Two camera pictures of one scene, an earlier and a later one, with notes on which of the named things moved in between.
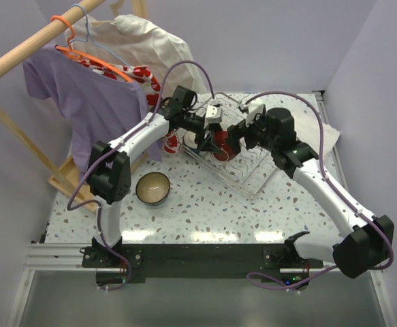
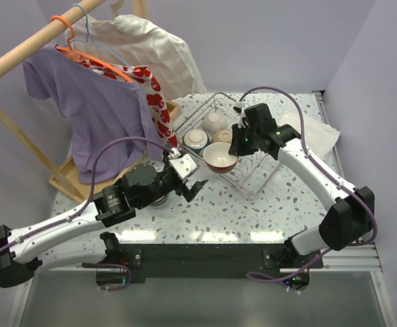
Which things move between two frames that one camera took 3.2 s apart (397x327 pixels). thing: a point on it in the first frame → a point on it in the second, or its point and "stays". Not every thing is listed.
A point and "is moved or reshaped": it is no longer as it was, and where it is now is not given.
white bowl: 226,154 is moved or reshaped
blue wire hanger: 88,36 stays
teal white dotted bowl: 189,139 stays
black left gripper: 202,135 → 182,186
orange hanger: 76,55 stays
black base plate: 200,261 stays
